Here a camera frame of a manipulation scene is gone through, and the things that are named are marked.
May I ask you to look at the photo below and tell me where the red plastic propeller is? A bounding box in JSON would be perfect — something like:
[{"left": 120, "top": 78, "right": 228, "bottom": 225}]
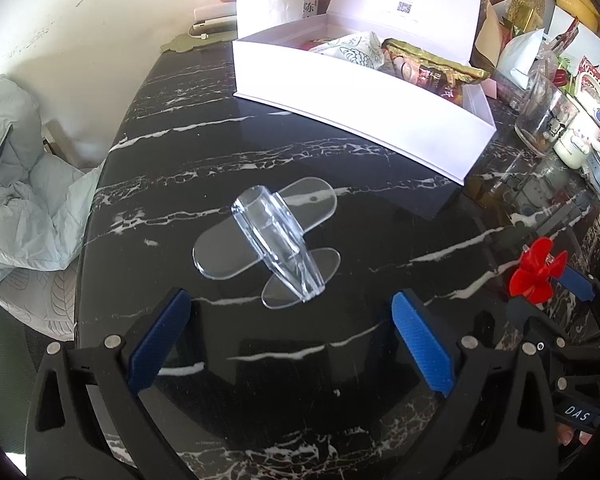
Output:
[{"left": 508, "top": 237, "right": 568, "bottom": 304}]

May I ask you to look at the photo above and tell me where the green brown cereal packet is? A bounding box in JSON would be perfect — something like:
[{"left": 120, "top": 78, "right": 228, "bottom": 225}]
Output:
[{"left": 381, "top": 39, "right": 490, "bottom": 106}]

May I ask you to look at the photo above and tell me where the clear acrylic toy plane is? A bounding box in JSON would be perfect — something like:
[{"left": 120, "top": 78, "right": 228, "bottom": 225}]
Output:
[{"left": 193, "top": 177, "right": 341, "bottom": 310}]

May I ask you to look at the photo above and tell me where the white bread packet baguette print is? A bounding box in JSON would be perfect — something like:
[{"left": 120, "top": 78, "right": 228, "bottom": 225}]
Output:
[{"left": 310, "top": 32, "right": 385, "bottom": 70}]

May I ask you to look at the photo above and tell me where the large red candy packet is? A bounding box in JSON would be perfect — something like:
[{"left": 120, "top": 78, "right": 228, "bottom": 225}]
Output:
[{"left": 299, "top": 38, "right": 329, "bottom": 51}]

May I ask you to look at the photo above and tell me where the white cartoon dog bottle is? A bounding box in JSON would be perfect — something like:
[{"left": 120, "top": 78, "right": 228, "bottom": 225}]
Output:
[{"left": 554, "top": 118, "right": 600, "bottom": 170}]

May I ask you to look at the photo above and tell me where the leaf pattern cushion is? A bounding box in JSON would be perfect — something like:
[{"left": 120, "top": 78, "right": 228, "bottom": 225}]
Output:
[{"left": 0, "top": 259, "right": 79, "bottom": 341}]

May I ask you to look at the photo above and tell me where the clear glass mug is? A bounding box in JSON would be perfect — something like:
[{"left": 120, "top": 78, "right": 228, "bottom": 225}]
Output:
[{"left": 514, "top": 73, "right": 579, "bottom": 157}]

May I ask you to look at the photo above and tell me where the red northeast paper bag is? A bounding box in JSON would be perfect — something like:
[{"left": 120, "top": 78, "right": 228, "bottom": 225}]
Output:
[{"left": 576, "top": 56, "right": 600, "bottom": 128}]

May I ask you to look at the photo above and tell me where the pink sticky note pad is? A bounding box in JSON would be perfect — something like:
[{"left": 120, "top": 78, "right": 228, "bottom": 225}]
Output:
[{"left": 480, "top": 78, "right": 498, "bottom": 99}]

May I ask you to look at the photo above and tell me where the light blue down jacket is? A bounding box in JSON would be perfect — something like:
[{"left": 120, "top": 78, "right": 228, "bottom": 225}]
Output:
[{"left": 0, "top": 76, "right": 102, "bottom": 281}]

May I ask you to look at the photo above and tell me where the yellow pot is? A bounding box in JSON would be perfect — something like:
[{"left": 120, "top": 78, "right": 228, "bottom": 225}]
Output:
[{"left": 556, "top": 0, "right": 600, "bottom": 32}]

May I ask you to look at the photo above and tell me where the white open gift box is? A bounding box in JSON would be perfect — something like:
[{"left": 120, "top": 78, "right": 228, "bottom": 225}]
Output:
[{"left": 233, "top": 0, "right": 495, "bottom": 183}]

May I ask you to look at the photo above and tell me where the orange peel plastic jar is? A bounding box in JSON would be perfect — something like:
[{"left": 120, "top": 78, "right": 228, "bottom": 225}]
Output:
[{"left": 303, "top": 0, "right": 323, "bottom": 18}]

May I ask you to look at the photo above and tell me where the white power bank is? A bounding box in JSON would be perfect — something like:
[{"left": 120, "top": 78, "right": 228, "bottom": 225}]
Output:
[{"left": 188, "top": 2, "right": 237, "bottom": 39}]

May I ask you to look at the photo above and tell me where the green coaster mat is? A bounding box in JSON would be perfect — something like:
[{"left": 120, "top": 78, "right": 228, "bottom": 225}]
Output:
[{"left": 160, "top": 29, "right": 237, "bottom": 54}]

